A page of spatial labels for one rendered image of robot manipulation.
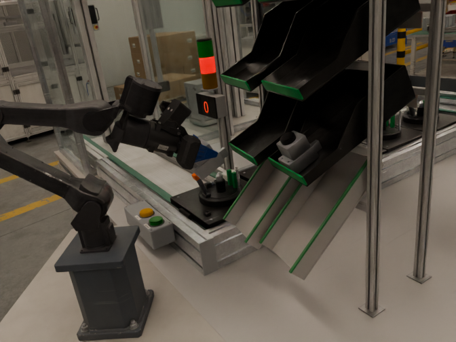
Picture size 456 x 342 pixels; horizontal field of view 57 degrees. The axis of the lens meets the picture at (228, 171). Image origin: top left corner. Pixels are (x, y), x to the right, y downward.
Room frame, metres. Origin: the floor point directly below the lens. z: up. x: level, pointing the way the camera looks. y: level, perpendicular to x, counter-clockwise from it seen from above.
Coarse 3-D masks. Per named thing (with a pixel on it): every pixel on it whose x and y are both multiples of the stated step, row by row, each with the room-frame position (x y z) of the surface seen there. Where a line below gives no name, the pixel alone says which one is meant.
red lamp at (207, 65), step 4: (212, 56) 1.36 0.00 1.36; (200, 60) 1.36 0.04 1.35; (204, 60) 1.35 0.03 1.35; (208, 60) 1.35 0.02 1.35; (212, 60) 1.36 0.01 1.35; (200, 64) 1.36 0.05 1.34; (204, 64) 1.35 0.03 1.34; (208, 64) 1.35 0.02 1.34; (212, 64) 1.36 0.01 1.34; (200, 68) 1.37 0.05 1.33; (204, 68) 1.35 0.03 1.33; (208, 68) 1.35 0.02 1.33; (212, 68) 1.35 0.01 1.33; (204, 72) 1.35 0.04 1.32; (208, 72) 1.35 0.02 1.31; (212, 72) 1.35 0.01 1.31
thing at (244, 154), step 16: (272, 96) 0.98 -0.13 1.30; (272, 112) 0.98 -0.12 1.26; (288, 112) 0.97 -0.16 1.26; (304, 112) 0.86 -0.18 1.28; (256, 128) 0.96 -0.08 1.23; (272, 128) 0.94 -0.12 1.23; (288, 128) 0.85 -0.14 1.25; (240, 144) 0.95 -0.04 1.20; (256, 144) 0.91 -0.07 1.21; (272, 144) 0.84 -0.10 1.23; (256, 160) 0.82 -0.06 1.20
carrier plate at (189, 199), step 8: (240, 184) 1.23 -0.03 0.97; (184, 192) 1.22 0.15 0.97; (192, 192) 1.21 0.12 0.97; (176, 200) 1.16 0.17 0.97; (184, 200) 1.16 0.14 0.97; (192, 200) 1.15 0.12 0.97; (184, 208) 1.11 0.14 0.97; (192, 208) 1.09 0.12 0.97; (200, 208) 1.09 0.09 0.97; (208, 208) 1.08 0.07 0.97; (216, 208) 1.08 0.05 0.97; (224, 208) 1.07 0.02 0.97; (192, 216) 1.07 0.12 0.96; (200, 216) 1.04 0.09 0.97; (208, 216) 1.03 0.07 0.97; (216, 216) 1.03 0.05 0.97; (200, 224) 1.03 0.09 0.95; (208, 224) 0.99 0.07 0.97; (216, 224) 1.00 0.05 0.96
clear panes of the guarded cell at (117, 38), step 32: (32, 0) 1.94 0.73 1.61; (64, 0) 2.29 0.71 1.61; (96, 0) 2.37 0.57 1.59; (128, 0) 2.46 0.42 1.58; (32, 32) 2.12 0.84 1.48; (64, 32) 2.27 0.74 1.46; (96, 32) 2.36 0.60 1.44; (128, 32) 2.44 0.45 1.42; (64, 64) 2.25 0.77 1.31; (128, 64) 2.43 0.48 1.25; (256, 96) 2.68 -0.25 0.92; (64, 128) 1.98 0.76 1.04
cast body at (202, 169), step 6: (204, 144) 0.84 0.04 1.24; (222, 150) 0.86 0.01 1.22; (222, 156) 0.86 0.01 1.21; (198, 162) 0.82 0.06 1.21; (204, 162) 0.83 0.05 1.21; (210, 162) 0.83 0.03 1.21; (216, 162) 0.84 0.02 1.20; (222, 162) 0.84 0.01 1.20; (192, 168) 0.84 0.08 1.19; (198, 168) 0.82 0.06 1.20; (204, 168) 0.83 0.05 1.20; (210, 168) 0.83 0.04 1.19; (216, 168) 0.84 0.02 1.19; (198, 174) 0.82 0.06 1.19; (204, 174) 0.83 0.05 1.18
